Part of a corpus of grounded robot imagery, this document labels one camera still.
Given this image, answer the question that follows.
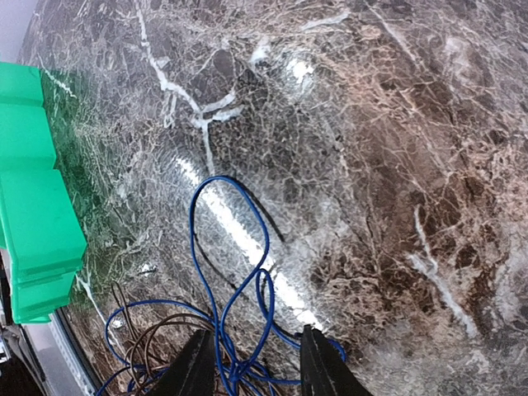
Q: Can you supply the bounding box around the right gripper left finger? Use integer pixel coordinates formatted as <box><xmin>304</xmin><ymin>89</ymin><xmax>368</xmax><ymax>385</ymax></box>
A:
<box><xmin>148</xmin><ymin>330</ymin><xmax>215</xmax><ymax>396</ymax></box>

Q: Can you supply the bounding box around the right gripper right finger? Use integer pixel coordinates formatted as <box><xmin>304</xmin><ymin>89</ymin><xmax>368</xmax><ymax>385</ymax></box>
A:
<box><xmin>300</xmin><ymin>325</ymin><xmax>371</xmax><ymax>396</ymax></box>

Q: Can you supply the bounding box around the brown cable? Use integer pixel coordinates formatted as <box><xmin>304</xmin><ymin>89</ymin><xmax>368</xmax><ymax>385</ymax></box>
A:
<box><xmin>111</xmin><ymin>282</ymin><xmax>265</xmax><ymax>396</ymax></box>

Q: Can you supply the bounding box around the dark blue cable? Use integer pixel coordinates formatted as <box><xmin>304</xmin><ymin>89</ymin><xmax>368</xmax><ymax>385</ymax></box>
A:
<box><xmin>95</xmin><ymin>176</ymin><xmax>347</xmax><ymax>396</ymax></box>

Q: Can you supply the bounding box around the right green plastic bin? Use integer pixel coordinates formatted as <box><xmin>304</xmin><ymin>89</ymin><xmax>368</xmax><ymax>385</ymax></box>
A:
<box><xmin>1</xmin><ymin>63</ymin><xmax>87</xmax><ymax>324</ymax></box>

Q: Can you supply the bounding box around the white slotted cable duct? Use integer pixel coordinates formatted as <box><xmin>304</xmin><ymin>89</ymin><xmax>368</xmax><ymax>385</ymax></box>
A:
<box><xmin>49</xmin><ymin>312</ymin><xmax>98</xmax><ymax>395</ymax></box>

